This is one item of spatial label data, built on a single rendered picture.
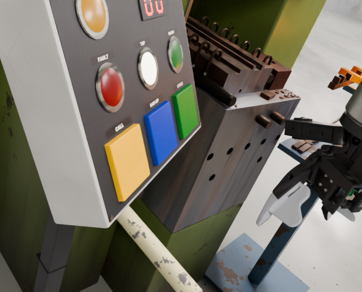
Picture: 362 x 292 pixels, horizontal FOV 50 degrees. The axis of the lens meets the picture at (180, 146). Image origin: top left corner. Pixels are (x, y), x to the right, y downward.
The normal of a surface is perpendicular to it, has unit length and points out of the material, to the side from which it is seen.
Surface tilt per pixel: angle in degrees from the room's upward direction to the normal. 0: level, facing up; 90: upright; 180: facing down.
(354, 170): 90
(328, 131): 93
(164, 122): 60
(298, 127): 93
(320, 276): 0
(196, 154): 90
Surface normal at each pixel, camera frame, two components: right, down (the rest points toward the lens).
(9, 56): -0.36, 0.40
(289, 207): -0.56, -0.47
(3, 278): 0.32, -0.80
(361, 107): -0.86, 0.00
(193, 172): -0.70, 0.16
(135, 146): 0.91, -0.01
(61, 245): 0.64, 0.58
